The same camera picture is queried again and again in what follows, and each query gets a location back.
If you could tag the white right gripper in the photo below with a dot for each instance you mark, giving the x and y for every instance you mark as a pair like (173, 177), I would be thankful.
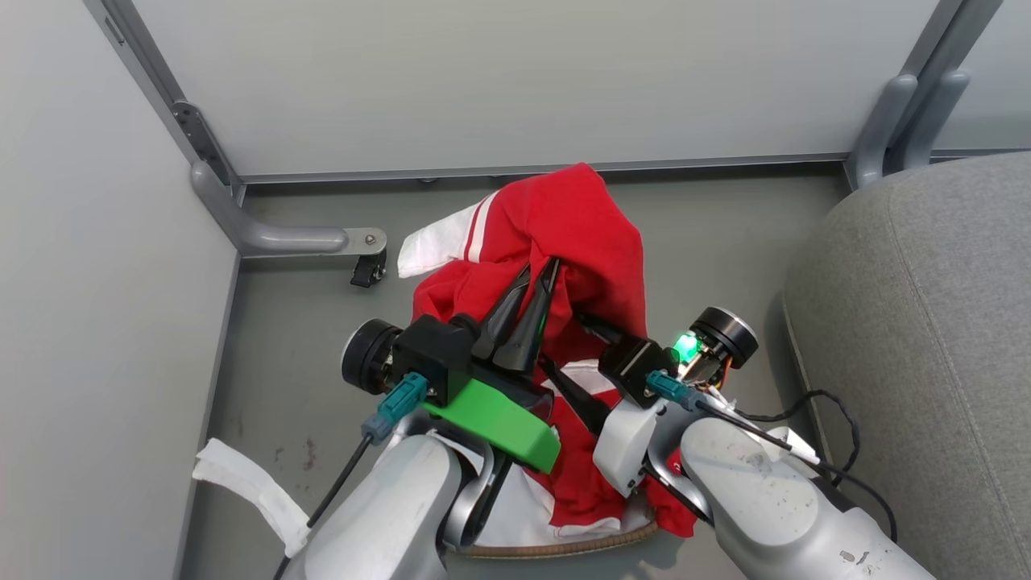
(628, 443)

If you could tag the grey partition foot with plate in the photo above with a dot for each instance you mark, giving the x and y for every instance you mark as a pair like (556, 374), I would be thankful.
(274, 239)

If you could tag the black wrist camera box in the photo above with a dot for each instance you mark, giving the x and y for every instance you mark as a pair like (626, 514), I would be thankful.
(636, 366)
(435, 354)

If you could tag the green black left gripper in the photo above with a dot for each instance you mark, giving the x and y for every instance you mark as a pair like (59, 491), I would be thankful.
(499, 419)

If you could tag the grey curved partition leg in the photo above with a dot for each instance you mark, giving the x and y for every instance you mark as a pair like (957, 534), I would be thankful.
(878, 129)
(930, 121)

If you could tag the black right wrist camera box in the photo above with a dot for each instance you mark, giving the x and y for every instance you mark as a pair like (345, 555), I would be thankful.
(636, 366)

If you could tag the white cloth strip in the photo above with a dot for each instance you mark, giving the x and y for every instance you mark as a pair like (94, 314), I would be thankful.
(242, 479)

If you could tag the grey fabric sofa seat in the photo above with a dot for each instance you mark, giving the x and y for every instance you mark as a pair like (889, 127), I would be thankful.
(926, 338)

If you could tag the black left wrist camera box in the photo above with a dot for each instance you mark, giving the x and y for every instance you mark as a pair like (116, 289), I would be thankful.
(435, 354)

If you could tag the dark metal hinge bracket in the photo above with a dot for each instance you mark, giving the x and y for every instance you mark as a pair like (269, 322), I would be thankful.
(200, 137)

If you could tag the grey partition bottom rail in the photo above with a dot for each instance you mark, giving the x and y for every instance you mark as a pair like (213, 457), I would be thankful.
(983, 151)
(523, 170)

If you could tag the white basket with brown rim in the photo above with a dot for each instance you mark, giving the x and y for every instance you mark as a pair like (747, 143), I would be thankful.
(564, 549)

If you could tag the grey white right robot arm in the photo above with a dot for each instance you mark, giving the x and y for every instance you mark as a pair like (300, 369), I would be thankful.
(765, 499)

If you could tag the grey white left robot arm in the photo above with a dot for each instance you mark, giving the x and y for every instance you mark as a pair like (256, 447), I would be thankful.
(395, 515)

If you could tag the red garment with white stripes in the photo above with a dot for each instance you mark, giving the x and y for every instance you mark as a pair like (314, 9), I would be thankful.
(580, 234)

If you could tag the grey partition post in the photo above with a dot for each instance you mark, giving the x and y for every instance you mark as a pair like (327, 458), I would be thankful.
(950, 36)
(153, 72)

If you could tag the black caster wheel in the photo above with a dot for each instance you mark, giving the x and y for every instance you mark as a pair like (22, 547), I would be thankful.
(368, 270)

